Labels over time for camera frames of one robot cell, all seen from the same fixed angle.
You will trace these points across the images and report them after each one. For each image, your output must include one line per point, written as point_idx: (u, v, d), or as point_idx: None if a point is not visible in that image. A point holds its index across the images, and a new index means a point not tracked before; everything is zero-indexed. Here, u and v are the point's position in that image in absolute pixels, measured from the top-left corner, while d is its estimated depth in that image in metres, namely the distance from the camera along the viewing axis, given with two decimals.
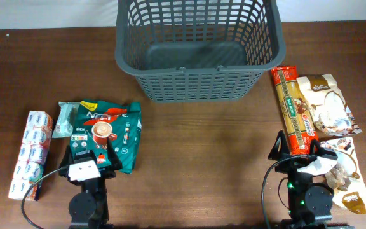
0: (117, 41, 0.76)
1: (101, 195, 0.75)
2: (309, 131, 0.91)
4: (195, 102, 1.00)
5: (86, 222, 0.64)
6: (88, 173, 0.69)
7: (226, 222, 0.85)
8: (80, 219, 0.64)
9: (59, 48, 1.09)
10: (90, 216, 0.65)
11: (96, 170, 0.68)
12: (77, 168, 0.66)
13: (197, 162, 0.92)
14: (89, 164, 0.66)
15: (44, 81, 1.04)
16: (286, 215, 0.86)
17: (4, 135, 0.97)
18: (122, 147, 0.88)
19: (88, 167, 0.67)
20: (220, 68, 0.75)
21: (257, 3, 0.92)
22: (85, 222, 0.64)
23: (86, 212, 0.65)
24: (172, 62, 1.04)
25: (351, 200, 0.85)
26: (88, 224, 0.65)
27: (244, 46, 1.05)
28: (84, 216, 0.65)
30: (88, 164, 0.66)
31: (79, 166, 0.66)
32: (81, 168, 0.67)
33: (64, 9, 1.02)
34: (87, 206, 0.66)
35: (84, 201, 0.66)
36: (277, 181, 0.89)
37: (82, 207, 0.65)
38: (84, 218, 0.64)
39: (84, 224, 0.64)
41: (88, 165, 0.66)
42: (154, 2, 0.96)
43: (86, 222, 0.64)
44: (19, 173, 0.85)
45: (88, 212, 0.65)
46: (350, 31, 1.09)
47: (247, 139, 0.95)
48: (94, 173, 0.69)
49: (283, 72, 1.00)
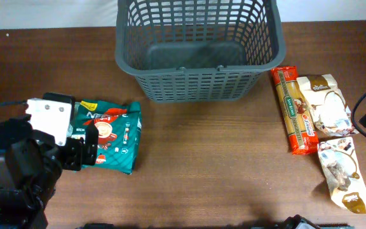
0: (117, 41, 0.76)
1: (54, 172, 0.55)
2: (309, 131, 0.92)
4: (195, 102, 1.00)
5: (2, 158, 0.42)
6: (56, 119, 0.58)
7: (227, 222, 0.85)
8: None
9: (59, 48, 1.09)
10: (12, 146, 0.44)
11: (66, 117, 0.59)
12: (43, 106, 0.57)
13: (197, 161, 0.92)
14: (62, 106, 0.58)
15: (44, 81, 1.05)
16: (286, 215, 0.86)
17: None
18: (122, 147, 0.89)
19: (56, 111, 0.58)
20: (220, 68, 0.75)
21: (257, 3, 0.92)
22: (0, 156, 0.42)
23: (8, 138, 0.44)
24: (171, 62, 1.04)
25: (351, 200, 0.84)
26: (4, 162, 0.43)
27: (244, 46, 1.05)
28: (0, 144, 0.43)
30: (59, 105, 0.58)
31: (47, 103, 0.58)
32: (48, 108, 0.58)
33: (65, 9, 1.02)
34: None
35: (9, 130, 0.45)
36: (277, 181, 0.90)
37: (6, 138, 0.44)
38: None
39: None
41: (60, 107, 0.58)
42: (154, 2, 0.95)
43: (2, 156, 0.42)
44: None
45: (20, 165, 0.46)
46: (351, 30, 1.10)
47: (247, 138, 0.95)
48: (59, 135, 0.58)
49: (283, 72, 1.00)
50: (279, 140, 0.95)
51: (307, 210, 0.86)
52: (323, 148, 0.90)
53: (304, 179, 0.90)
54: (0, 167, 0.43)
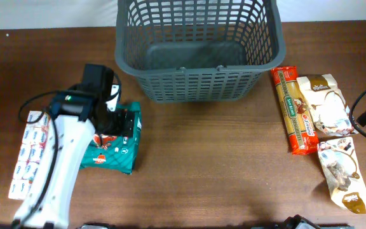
0: (117, 41, 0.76)
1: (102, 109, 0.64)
2: (309, 131, 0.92)
4: (195, 102, 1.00)
5: (103, 67, 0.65)
6: None
7: (226, 222, 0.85)
8: (95, 67, 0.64)
9: (59, 48, 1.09)
10: (107, 69, 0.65)
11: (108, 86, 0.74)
12: None
13: (197, 162, 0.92)
14: None
15: (45, 80, 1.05)
16: (286, 215, 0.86)
17: (4, 134, 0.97)
18: (122, 147, 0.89)
19: None
20: (220, 68, 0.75)
21: (257, 3, 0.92)
22: (105, 67, 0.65)
23: (100, 67, 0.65)
24: (171, 62, 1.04)
25: (352, 200, 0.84)
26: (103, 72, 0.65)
27: (244, 46, 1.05)
28: (98, 69, 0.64)
30: None
31: None
32: None
33: (65, 9, 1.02)
34: (95, 72, 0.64)
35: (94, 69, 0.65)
36: (277, 181, 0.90)
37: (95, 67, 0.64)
38: (98, 67, 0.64)
39: (100, 68, 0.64)
41: None
42: (154, 2, 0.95)
43: (105, 68, 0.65)
44: (19, 173, 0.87)
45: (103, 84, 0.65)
46: (351, 31, 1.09)
47: (247, 138, 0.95)
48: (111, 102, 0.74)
49: (283, 72, 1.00)
50: (279, 140, 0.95)
51: (306, 210, 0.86)
52: (323, 148, 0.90)
53: (303, 179, 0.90)
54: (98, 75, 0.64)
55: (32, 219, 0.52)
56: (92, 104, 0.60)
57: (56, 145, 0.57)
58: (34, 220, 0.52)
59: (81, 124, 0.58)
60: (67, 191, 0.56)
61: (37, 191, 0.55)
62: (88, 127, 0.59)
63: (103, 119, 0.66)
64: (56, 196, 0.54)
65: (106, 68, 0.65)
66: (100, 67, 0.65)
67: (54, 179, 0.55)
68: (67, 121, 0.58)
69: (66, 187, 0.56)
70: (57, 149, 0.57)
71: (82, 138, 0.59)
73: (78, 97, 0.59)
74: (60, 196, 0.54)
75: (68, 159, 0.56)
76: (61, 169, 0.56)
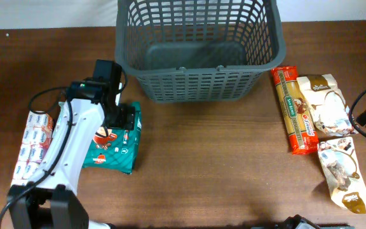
0: (117, 40, 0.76)
1: (111, 101, 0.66)
2: (309, 131, 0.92)
4: (195, 102, 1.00)
5: (112, 62, 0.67)
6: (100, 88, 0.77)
7: (226, 222, 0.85)
8: (104, 63, 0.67)
9: (59, 48, 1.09)
10: (115, 64, 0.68)
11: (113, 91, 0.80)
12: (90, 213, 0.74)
13: (197, 162, 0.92)
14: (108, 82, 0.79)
15: (44, 80, 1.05)
16: (286, 215, 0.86)
17: (4, 134, 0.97)
18: (122, 147, 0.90)
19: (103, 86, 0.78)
20: (220, 68, 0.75)
21: (257, 3, 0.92)
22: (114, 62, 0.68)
23: (110, 62, 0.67)
24: (171, 62, 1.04)
25: (352, 200, 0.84)
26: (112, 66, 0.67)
27: (244, 46, 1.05)
28: (107, 64, 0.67)
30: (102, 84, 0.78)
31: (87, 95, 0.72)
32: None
33: (65, 9, 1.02)
34: (104, 66, 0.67)
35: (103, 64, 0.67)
36: (277, 180, 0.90)
37: (105, 63, 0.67)
38: (107, 63, 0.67)
39: (110, 62, 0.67)
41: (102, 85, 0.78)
42: (154, 2, 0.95)
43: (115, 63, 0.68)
44: (19, 173, 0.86)
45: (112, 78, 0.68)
46: (351, 31, 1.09)
47: (247, 138, 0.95)
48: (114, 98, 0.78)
49: (283, 72, 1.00)
50: (279, 140, 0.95)
51: (307, 210, 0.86)
52: (323, 148, 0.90)
53: (303, 179, 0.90)
54: (107, 69, 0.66)
55: (44, 184, 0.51)
56: (103, 92, 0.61)
57: (71, 121, 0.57)
58: (46, 184, 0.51)
59: (93, 105, 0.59)
60: (78, 163, 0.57)
61: (50, 159, 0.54)
62: (99, 109, 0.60)
63: (113, 109, 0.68)
64: (69, 165, 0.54)
65: (115, 63, 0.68)
66: (110, 62, 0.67)
67: (66, 151, 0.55)
68: (82, 103, 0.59)
69: (77, 159, 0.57)
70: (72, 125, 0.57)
71: (93, 119, 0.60)
73: (91, 85, 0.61)
74: (72, 166, 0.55)
75: (82, 135, 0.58)
76: (74, 143, 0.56)
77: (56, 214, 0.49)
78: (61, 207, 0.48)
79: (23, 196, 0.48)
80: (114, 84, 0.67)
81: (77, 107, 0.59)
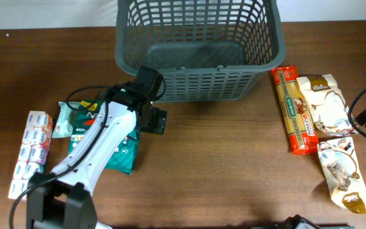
0: (117, 41, 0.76)
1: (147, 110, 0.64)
2: (309, 131, 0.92)
4: (195, 102, 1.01)
5: (156, 72, 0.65)
6: None
7: (227, 222, 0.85)
8: (148, 71, 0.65)
9: (59, 48, 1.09)
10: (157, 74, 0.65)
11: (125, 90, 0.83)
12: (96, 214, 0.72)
13: (197, 161, 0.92)
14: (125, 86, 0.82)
15: (45, 80, 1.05)
16: (286, 215, 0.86)
17: (4, 134, 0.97)
18: (122, 147, 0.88)
19: None
20: (220, 68, 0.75)
21: (257, 3, 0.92)
22: (156, 72, 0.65)
23: (153, 72, 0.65)
24: (171, 62, 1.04)
25: (352, 200, 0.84)
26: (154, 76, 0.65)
27: (244, 46, 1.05)
28: (151, 74, 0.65)
30: None
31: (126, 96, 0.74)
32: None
33: (65, 9, 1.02)
34: (146, 74, 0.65)
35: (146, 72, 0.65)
36: (277, 180, 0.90)
37: (148, 72, 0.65)
38: (150, 72, 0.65)
39: (154, 72, 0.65)
41: None
42: (154, 2, 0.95)
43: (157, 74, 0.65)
44: (19, 173, 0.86)
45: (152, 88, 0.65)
46: (351, 31, 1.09)
47: (246, 138, 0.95)
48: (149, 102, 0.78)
49: (283, 72, 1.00)
50: (279, 140, 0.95)
51: (307, 210, 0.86)
52: (323, 148, 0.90)
53: (303, 179, 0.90)
54: (148, 79, 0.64)
55: (65, 177, 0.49)
56: (138, 101, 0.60)
57: (104, 122, 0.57)
58: (67, 178, 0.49)
59: (129, 112, 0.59)
60: (101, 166, 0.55)
61: (77, 156, 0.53)
62: (134, 117, 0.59)
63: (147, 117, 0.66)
64: (93, 166, 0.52)
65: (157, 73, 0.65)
66: (153, 72, 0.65)
67: (93, 152, 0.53)
68: (119, 109, 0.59)
69: (101, 163, 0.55)
70: (104, 126, 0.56)
71: (125, 128, 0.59)
73: (129, 92, 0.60)
74: (95, 167, 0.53)
75: (111, 139, 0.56)
76: (103, 145, 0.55)
77: (69, 212, 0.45)
78: (75, 208, 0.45)
79: (43, 185, 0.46)
80: (153, 91, 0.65)
81: (114, 110, 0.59)
